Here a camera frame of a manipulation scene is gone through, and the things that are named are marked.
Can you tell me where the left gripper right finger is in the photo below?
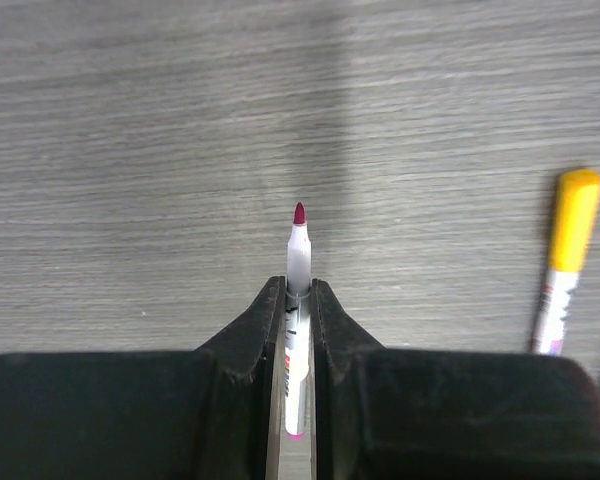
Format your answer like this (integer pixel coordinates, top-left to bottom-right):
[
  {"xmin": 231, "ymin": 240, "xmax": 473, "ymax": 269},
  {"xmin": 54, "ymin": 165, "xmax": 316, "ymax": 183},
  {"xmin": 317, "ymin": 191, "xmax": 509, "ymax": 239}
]
[{"xmin": 310, "ymin": 280, "xmax": 600, "ymax": 479}]

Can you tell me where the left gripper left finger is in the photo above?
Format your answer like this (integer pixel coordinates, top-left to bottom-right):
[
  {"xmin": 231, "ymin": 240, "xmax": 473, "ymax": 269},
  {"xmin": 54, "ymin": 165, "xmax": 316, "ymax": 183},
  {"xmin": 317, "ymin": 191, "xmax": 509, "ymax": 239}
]
[{"xmin": 0, "ymin": 277, "xmax": 285, "ymax": 479}]

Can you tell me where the white ballpoint pen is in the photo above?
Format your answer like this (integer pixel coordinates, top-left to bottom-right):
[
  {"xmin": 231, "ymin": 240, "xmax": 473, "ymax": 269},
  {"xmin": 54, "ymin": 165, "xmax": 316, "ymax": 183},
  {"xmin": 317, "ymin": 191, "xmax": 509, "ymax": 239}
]
[{"xmin": 284, "ymin": 202, "xmax": 312, "ymax": 438}]

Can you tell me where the yellow pen cap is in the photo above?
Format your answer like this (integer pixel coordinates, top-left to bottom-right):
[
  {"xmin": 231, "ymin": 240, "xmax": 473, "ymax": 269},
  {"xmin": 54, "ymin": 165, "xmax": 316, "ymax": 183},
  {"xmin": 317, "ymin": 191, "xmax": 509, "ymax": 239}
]
[{"xmin": 549, "ymin": 169, "xmax": 600, "ymax": 273}]

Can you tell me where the yellow marker pen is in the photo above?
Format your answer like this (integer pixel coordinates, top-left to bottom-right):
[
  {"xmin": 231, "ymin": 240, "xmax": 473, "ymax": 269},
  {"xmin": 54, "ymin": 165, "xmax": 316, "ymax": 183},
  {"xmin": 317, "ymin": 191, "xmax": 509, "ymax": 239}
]
[{"xmin": 531, "ymin": 269, "xmax": 579, "ymax": 356}]

